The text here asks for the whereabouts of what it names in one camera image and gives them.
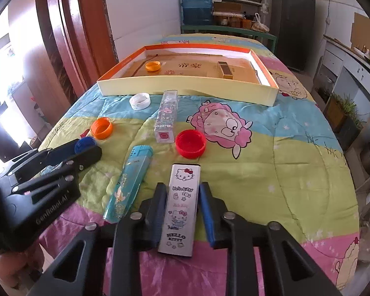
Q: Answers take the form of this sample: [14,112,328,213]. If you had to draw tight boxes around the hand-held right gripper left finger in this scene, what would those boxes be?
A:
[26,183,170,296]

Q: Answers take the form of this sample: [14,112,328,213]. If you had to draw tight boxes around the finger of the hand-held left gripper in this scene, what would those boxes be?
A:
[0,139,81,179]
[9,146,102,198]

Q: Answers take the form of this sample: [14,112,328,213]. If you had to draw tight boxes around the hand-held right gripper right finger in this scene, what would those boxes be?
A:
[198,181,343,296]

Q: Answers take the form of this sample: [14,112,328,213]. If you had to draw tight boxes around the blue bottle cap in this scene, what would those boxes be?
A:
[74,137,97,154]

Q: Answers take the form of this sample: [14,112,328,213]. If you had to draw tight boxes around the white cartoon-print lighter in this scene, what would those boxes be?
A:
[158,163,202,257]

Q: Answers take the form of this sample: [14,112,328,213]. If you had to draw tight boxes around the orange bottle cap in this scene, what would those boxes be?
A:
[90,117,114,140]

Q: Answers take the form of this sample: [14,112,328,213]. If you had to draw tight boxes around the teal crane-print lighter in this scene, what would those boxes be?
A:
[103,146,154,224]

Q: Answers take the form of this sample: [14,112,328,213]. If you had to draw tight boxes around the red bottle cap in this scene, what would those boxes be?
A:
[175,129,207,157]

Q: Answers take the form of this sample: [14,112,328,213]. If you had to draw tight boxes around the shallow orange-rimmed box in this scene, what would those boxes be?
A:
[97,45,279,107]

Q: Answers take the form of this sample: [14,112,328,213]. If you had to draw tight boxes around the gold lighter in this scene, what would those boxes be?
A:
[217,61,235,80]

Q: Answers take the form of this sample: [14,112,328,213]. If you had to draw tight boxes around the person's left hand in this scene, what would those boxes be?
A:
[0,242,45,289]

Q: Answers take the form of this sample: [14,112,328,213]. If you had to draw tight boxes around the white bottle cap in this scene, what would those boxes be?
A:
[129,93,151,111]

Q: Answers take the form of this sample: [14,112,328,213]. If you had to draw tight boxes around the printed cartoon blanket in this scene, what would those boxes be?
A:
[38,34,360,296]

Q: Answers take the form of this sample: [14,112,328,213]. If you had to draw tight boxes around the brown wooden door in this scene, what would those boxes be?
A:
[34,0,118,105]

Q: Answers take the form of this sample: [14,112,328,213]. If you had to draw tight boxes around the brown cardboard liner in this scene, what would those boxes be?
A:
[132,54,261,85]

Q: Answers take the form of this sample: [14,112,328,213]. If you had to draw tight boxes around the planter with grass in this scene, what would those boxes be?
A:
[325,92,363,133]

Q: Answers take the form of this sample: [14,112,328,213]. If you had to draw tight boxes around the blue water jug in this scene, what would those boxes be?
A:
[181,0,214,25]

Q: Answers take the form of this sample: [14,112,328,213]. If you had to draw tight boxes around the plastic bag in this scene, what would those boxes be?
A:
[251,13,270,33]

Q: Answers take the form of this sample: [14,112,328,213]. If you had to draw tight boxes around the white counter cabinet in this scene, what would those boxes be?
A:
[314,35,370,192]

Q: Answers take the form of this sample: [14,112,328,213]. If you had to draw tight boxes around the dark refrigerator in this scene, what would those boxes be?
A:
[270,0,316,71]

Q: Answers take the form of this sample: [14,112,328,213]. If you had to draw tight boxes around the cardboard sheet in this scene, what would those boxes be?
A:
[350,12,370,53]

